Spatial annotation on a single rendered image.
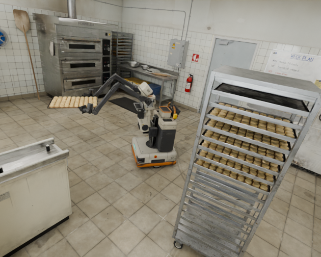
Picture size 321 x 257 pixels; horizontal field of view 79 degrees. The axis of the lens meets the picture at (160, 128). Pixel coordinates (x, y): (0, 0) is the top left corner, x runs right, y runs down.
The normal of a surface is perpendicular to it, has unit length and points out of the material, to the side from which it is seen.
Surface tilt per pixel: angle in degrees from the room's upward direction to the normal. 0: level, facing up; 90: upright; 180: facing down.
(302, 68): 90
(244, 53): 90
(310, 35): 90
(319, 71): 90
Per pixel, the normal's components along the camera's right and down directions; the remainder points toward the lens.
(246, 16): -0.61, 0.28
